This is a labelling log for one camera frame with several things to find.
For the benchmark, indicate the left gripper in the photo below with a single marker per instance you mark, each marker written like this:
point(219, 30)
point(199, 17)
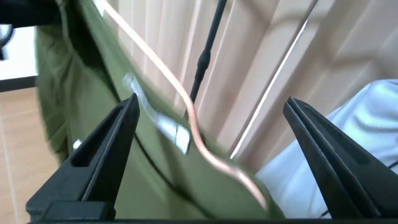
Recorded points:
point(28, 12)

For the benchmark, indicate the pale grey shorts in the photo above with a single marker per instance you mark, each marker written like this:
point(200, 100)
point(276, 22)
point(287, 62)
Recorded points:
point(292, 186)

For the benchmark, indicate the window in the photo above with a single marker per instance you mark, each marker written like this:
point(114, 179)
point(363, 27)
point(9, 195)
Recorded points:
point(15, 62)

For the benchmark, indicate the beige curtain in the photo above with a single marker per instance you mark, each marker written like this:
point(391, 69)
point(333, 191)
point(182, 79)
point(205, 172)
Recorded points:
point(264, 46)

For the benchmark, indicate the black clothes rack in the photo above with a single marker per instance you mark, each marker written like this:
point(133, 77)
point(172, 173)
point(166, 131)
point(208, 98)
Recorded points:
point(203, 62)

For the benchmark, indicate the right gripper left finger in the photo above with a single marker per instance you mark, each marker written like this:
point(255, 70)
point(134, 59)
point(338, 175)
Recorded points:
point(77, 180)

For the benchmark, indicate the pink clothes hanger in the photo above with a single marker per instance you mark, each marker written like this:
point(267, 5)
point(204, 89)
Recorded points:
point(189, 109)

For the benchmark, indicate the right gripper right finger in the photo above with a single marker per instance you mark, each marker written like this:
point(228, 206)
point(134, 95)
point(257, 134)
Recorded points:
point(348, 174)

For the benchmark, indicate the green garment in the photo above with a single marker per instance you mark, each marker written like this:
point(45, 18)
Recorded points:
point(93, 93)

